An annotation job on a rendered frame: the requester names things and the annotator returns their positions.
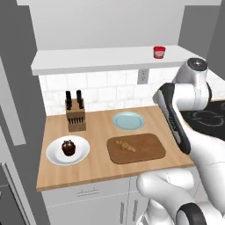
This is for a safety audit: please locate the golden croissant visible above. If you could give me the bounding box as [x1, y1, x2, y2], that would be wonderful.
[115, 140, 137, 153]

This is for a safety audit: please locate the brown wooden cutting board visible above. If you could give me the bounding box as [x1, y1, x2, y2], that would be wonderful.
[106, 133, 167, 165]

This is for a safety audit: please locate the red jam jar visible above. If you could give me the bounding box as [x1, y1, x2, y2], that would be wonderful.
[153, 46, 166, 60]

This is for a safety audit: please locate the grey tall cabinet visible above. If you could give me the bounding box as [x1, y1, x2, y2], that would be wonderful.
[0, 0, 51, 225]

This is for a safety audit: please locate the light blue plate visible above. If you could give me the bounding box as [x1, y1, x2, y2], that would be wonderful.
[112, 111, 146, 131]

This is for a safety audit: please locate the wooden knife block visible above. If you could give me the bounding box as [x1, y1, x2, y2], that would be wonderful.
[64, 90, 87, 133]

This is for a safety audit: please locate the chocolate cupcake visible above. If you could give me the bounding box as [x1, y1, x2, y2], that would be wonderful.
[61, 140, 76, 157]

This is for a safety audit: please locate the white plate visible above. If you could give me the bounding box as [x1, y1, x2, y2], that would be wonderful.
[46, 134, 91, 167]

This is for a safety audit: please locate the white drawer front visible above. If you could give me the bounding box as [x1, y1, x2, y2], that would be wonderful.
[40, 177, 131, 208]

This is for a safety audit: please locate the black hob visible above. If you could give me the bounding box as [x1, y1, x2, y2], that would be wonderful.
[178, 99, 225, 142]

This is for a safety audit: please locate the white cupboard door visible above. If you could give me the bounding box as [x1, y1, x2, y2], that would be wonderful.
[126, 176, 151, 225]
[45, 192, 129, 225]

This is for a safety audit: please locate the grey range hood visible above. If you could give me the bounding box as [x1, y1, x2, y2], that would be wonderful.
[178, 0, 225, 70]

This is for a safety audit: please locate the grey wall outlet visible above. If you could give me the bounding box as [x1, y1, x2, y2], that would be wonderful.
[137, 69, 149, 85]

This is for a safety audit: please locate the white wall shelf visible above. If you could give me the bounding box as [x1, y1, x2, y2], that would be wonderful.
[31, 45, 203, 76]

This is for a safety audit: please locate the grey drawer handle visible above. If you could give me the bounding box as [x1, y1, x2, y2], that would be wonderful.
[76, 187, 100, 197]

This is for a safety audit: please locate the grey cupboard door handle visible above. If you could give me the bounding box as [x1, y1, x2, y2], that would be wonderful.
[119, 201, 126, 225]
[132, 200, 140, 222]

